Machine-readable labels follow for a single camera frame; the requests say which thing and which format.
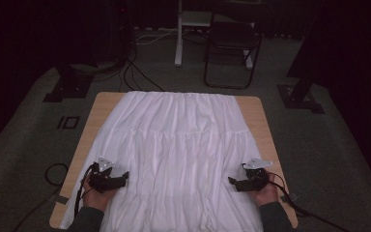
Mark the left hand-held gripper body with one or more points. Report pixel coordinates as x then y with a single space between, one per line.
102 180

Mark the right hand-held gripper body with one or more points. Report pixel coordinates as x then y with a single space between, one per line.
257 179

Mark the white skirt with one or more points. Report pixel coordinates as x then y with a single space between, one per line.
180 145

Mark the person's right hand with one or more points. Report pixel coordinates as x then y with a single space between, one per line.
267 196

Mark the person's left hand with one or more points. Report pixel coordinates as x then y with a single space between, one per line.
96 199

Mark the grey tape strip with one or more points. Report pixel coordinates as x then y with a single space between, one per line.
62 199
291 197

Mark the black stand with base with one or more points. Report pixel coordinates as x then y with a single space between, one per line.
69 87
299 96

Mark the black folding chair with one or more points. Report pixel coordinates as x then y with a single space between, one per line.
233 35

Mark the dark equipment stand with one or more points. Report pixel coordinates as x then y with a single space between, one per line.
120 32

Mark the white desk frame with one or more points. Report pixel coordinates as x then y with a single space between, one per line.
178 38

